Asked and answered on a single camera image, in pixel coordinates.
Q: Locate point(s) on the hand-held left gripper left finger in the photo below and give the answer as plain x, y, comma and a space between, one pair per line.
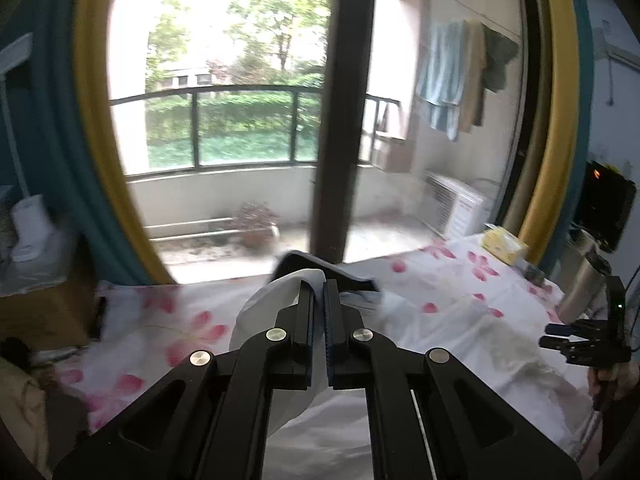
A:
311, 332

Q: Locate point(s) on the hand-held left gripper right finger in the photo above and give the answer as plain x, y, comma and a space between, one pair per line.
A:
328, 340

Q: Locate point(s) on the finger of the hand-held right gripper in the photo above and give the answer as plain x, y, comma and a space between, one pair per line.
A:
557, 330
552, 343

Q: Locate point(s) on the large white garment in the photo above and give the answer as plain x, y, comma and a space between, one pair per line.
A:
260, 310

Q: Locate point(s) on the person's right hand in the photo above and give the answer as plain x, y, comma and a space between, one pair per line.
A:
625, 380

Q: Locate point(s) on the steel thermos bottle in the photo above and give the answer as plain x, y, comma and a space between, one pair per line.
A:
580, 280

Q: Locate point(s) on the yellow tissue box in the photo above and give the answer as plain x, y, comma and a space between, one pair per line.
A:
502, 242

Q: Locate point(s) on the floral tablecloth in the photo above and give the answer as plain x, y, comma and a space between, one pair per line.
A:
450, 285

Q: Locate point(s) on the black monitor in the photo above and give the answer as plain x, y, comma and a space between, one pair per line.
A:
600, 210

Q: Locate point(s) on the potted plant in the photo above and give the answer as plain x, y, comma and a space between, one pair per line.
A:
255, 220

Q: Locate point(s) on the white air conditioner unit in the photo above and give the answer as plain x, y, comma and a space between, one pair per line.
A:
450, 202

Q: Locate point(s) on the balcony cardboard box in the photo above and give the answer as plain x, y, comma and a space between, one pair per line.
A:
395, 152

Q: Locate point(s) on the yellow curtain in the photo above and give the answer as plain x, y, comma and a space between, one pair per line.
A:
557, 110
100, 135

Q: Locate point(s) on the blue curtain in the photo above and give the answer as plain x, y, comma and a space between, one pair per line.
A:
580, 110
55, 135

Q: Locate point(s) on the balcony railing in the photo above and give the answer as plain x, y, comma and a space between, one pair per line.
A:
192, 130

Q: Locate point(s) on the beige hanging garment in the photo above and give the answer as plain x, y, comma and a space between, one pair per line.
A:
475, 90

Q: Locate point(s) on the brown cardboard nightstand box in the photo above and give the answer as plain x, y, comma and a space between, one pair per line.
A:
45, 315

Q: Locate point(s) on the dark green hanging garment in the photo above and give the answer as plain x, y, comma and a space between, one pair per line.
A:
500, 60

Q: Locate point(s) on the blue hanging towel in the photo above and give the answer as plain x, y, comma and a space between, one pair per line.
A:
442, 70

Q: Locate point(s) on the beige cloth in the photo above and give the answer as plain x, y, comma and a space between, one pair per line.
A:
20, 400

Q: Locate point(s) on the white desk lamp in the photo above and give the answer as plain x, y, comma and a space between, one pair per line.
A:
30, 230

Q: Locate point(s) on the dark window frame pillar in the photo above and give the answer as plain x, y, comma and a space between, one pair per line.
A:
345, 110

